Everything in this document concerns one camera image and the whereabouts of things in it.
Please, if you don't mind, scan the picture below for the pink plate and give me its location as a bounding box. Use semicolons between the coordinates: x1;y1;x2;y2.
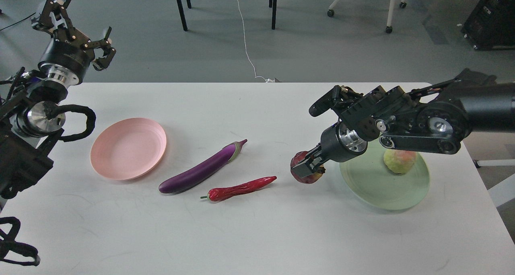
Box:
90;118;167;181

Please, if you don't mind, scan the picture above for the black equipment case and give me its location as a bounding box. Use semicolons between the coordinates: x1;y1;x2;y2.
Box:
461;0;515;50

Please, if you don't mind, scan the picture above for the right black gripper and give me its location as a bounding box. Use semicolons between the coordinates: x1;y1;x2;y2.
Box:
291;123;368;178

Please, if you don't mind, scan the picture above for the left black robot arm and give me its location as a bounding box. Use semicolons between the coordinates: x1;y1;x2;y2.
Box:
0;0;116;200

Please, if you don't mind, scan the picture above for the red chili pepper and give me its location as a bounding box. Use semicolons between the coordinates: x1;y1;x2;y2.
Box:
200;176;277;202

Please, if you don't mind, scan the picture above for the white floor cable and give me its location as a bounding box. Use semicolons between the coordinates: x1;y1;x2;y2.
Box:
231;0;281;83

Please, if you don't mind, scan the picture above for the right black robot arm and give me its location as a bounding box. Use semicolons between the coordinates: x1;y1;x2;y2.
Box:
290;68;515;179

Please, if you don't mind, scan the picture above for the white rolling chair base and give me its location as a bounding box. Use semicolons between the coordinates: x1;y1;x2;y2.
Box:
327;0;408;34

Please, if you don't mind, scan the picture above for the green plate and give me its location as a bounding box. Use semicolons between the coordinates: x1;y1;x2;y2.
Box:
340;140;430;211

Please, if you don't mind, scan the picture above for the black table leg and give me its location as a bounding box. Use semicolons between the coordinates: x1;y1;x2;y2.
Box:
268;0;277;30
175;0;192;32

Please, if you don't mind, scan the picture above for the black table leg right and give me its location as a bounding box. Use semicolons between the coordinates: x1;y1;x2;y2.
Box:
268;0;277;30

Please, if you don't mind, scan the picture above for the yellow green peach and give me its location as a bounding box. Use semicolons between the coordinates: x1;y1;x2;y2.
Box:
383;149;418;174

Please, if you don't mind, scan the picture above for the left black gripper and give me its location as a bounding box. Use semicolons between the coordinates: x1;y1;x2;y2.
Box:
31;0;117;86

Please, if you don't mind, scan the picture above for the purple eggplant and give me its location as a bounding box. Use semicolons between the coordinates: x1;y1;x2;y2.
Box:
158;139;247;194

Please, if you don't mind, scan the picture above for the red pomegranate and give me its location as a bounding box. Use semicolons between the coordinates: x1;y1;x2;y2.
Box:
290;151;325;185

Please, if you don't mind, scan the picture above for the black table leg left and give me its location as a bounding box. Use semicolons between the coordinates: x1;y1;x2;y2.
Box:
175;0;192;32

